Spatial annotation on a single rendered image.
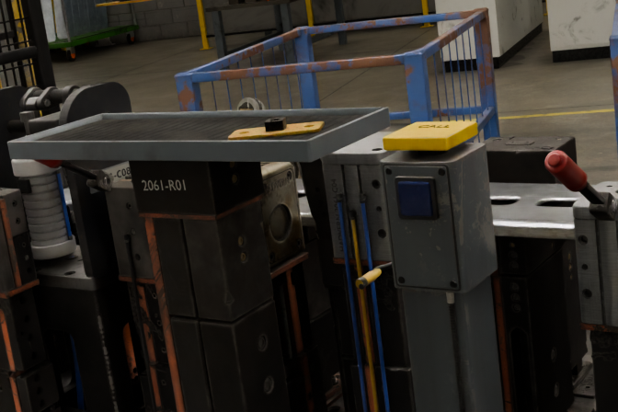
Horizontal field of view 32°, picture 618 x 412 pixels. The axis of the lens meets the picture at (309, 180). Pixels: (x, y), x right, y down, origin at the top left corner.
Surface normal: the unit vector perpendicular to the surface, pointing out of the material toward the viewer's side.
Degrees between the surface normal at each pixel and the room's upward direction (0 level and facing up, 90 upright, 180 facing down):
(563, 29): 90
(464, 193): 90
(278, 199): 90
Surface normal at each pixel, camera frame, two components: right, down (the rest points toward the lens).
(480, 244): 0.83, 0.02
